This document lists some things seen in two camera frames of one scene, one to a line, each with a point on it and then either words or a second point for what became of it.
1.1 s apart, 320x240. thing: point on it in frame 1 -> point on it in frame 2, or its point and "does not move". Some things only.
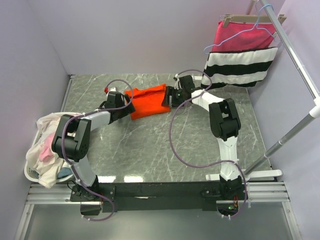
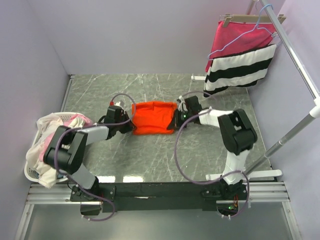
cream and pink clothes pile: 50,167 does not move
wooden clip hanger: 255,18 does not move
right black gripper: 170,92 -> 176,123
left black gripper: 128,109 -> 129,127
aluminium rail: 259,192 does not move
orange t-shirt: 147,101 -> 153,118
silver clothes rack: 280,34 does not move
